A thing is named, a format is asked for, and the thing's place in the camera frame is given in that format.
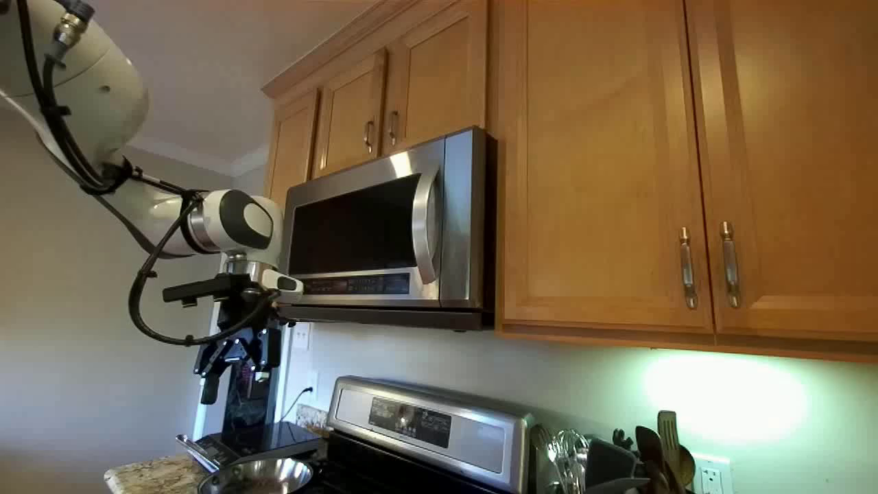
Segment white door frame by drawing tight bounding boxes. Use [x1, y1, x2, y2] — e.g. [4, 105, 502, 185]
[188, 258, 231, 444]

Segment light grey wrist mount piece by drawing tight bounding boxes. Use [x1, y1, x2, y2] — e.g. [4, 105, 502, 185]
[246, 260, 306, 299]

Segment dark cooking spoon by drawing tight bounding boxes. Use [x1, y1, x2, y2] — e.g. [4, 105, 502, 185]
[672, 442, 698, 494]
[630, 424, 668, 491]

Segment stainless steel stove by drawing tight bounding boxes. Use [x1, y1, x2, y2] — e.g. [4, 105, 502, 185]
[309, 373, 538, 494]

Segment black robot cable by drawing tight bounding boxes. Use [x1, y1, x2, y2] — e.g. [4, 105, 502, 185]
[12, 0, 283, 352]

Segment white wall outlet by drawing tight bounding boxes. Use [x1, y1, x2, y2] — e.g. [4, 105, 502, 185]
[692, 450, 734, 494]

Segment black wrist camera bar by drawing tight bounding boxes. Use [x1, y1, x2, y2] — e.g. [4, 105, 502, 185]
[159, 273, 251, 310]

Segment black flat countertop appliance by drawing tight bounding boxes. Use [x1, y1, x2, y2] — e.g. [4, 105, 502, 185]
[183, 421, 324, 474]

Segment stainless steel bowl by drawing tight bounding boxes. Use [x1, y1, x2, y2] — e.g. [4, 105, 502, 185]
[199, 450, 318, 494]

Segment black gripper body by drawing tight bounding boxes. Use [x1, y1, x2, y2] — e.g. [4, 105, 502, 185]
[213, 293, 288, 367]

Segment small wooden cabinet door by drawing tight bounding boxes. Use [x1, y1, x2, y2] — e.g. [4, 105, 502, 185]
[309, 49, 390, 181]
[380, 0, 491, 160]

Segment large wooden cabinet door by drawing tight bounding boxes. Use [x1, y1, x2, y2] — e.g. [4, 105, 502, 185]
[491, 0, 718, 340]
[683, 0, 878, 348]

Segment glass jars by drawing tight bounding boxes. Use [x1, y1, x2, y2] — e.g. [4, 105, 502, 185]
[538, 426, 597, 494]

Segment thin black power cord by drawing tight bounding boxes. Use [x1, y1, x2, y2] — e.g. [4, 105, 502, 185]
[283, 381, 318, 426]

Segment stainless steel microwave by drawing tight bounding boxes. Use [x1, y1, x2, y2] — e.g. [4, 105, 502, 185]
[277, 127, 499, 333]

